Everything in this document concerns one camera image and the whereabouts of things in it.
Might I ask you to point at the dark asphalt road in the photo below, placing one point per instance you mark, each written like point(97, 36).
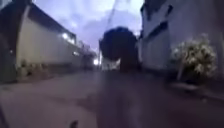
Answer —
point(110, 103)

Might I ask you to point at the pale flowering bush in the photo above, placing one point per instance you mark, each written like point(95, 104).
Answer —
point(196, 58)

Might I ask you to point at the long pale wall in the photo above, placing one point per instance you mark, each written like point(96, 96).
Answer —
point(43, 43)

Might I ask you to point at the grey building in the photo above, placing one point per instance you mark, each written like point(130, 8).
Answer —
point(180, 30)

